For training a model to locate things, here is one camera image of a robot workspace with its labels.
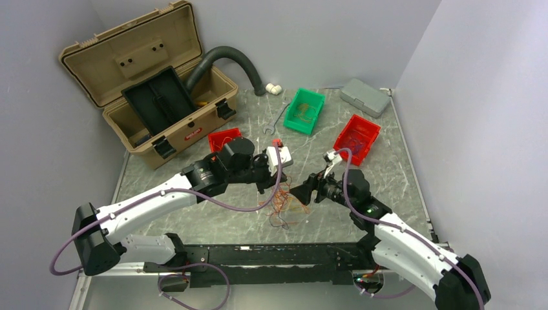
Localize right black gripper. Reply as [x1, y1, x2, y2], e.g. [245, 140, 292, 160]
[289, 165, 355, 210]

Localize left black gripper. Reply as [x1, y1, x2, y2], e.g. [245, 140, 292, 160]
[227, 149, 288, 194]

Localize orange cable bundle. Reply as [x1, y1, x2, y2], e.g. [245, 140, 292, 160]
[258, 175, 311, 231]

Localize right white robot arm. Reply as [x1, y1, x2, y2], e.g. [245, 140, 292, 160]
[290, 169, 490, 309]

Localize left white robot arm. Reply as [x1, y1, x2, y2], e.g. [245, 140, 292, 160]
[72, 137, 293, 276]

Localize left red plastic bin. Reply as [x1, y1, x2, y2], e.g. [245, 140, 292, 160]
[207, 128, 241, 152]

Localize red plastic bin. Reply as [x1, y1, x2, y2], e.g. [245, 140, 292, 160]
[333, 114, 381, 166]
[207, 128, 241, 152]

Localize right red plastic bin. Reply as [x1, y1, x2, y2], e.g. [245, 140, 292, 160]
[333, 114, 381, 166]

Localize green plastic bin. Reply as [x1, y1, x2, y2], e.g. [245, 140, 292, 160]
[283, 88, 326, 135]

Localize silver open-end wrench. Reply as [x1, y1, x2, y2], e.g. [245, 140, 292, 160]
[263, 97, 291, 135]

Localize white pipe fitting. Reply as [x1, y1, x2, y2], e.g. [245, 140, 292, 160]
[265, 83, 282, 96]

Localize grey plastic case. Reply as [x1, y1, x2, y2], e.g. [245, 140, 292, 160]
[340, 78, 390, 118]

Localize black toolbox tray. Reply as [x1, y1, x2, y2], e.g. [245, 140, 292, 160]
[121, 66, 198, 136]

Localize tan plastic toolbox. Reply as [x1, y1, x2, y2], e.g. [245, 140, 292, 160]
[59, 1, 238, 169]

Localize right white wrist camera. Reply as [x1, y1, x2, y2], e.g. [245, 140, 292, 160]
[323, 149, 343, 178]

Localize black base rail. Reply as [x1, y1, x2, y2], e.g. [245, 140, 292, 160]
[143, 242, 386, 288]

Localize black corrugated hose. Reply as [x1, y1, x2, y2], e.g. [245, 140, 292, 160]
[184, 45, 267, 97]

